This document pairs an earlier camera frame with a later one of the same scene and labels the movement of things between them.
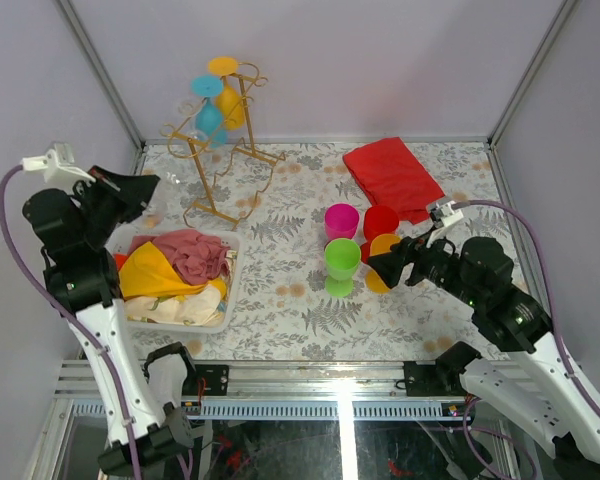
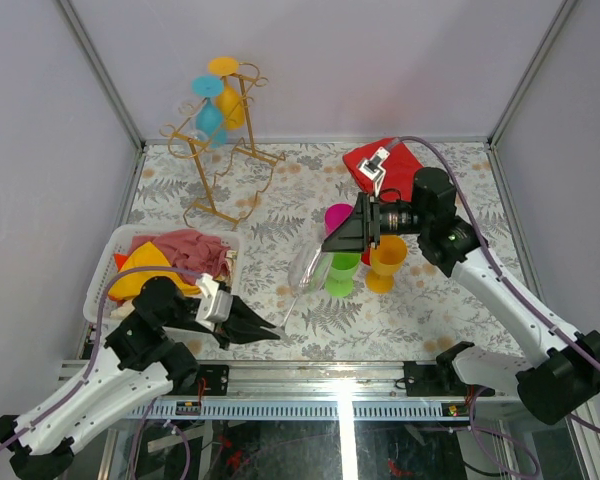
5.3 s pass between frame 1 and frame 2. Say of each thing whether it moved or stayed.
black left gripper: moved
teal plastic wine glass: stayed
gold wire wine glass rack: stayed
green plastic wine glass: stayed
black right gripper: moved
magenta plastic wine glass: stayed
